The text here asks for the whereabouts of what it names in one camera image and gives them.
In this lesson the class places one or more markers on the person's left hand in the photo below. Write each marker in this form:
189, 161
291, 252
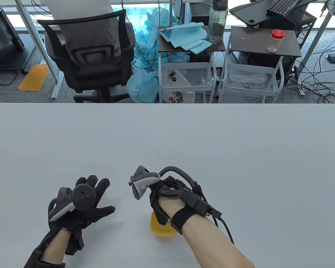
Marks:
97, 215

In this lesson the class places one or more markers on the person's right hand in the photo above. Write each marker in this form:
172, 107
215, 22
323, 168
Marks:
156, 201

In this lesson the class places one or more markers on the small yellow dish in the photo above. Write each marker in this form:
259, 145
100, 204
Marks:
163, 230

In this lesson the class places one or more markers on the person's right forearm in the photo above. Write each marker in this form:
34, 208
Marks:
212, 243

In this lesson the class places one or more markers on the person's left forearm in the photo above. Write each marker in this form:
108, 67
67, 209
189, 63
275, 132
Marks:
54, 247

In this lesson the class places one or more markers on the grey white hand controller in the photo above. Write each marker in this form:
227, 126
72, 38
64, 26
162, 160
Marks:
141, 182
83, 196

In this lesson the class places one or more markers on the black wrist sensor module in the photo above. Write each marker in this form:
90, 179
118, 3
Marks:
196, 202
74, 245

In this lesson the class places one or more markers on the white plastic bag red print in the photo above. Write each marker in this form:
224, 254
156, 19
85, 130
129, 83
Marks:
181, 96

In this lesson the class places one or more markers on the pile of blue plastic bags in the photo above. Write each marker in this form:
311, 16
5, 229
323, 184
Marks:
145, 83

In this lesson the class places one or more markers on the black mesh office chair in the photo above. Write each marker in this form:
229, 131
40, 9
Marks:
100, 72

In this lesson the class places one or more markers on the orange envelope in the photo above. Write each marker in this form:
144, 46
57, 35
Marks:
33, 78

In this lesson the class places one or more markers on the white cart with dark top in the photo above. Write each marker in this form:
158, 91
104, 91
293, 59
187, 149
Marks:
254, 42
164, 48

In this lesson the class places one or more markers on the clear plastic bag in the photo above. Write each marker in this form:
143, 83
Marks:
248, 78

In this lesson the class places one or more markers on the folded light blue cloths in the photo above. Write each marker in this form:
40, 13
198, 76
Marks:
181, 35

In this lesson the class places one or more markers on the clear water bottle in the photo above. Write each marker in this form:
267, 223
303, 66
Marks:
217, 30

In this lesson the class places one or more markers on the black equipment stand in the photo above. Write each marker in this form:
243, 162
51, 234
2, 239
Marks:
5, 42

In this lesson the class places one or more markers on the clear jar with red lid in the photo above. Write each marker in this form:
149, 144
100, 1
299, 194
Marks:
275, 44

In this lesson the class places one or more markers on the black desk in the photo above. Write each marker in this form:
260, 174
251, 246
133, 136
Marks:
248, 14

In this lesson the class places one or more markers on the grey foot pedal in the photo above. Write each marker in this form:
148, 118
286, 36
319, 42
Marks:
332, 58

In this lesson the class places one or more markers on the black keyboard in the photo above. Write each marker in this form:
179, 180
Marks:
282, 7

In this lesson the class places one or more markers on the aluminium frame post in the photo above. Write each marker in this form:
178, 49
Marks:
57, 86
319, 42

